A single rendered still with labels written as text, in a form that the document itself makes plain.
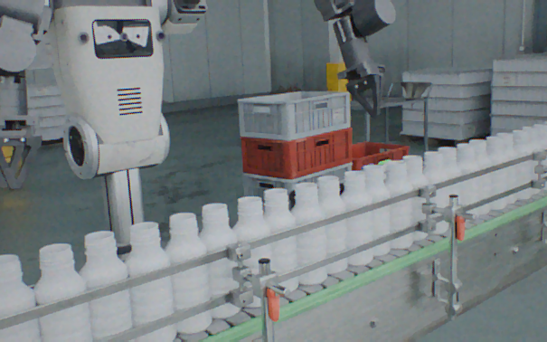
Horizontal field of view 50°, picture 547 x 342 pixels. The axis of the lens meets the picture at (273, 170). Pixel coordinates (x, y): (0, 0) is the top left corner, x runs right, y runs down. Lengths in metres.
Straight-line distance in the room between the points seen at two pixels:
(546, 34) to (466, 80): 3.85
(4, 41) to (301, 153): 2.67
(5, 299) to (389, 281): 0.65
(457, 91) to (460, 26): 4.68
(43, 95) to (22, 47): 9.58
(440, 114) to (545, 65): 1.55
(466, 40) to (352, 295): 11.62
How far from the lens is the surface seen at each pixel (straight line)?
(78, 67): 1.37
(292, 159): 3.30
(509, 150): 1.47
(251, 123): 3.45
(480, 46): 12.37
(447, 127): 8.16
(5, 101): 0.88
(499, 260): 1.42
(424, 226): 1.16
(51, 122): 10.47
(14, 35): 0.82
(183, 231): 0.81
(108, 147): 1.39
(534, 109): 7.47
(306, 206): 0.95
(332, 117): 3.56
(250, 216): 0.88
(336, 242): 1.01
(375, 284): 1.07
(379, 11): 1.15
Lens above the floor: 1.38
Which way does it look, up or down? 12 degrees down
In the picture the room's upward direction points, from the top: 3 degrees counter-clockwise
